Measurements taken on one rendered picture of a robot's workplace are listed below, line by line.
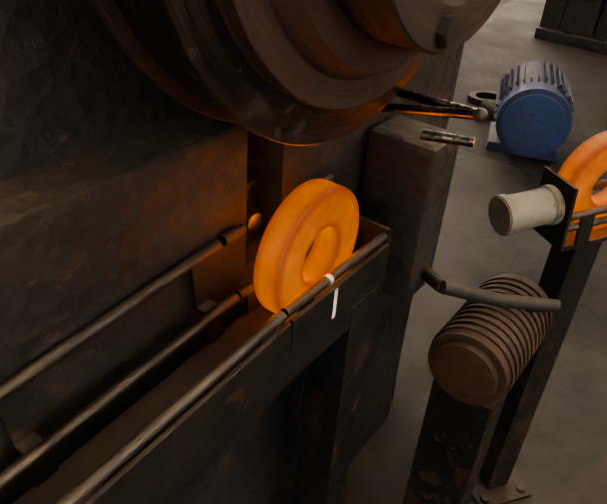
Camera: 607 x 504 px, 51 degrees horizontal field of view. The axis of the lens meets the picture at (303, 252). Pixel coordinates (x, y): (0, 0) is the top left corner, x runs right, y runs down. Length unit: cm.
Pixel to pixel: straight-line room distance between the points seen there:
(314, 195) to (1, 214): 29
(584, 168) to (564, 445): 79
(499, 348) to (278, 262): 43
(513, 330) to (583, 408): 75
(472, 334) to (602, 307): 115
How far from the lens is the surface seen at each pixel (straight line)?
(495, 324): 96
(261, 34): 43
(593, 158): 98
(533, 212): 95
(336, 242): 70
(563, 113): 268
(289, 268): 62
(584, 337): 191
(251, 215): 71
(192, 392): 56
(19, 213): 49
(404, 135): 81
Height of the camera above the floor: 111
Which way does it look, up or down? 34 degrees down
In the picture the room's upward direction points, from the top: 4 degrees clockwise
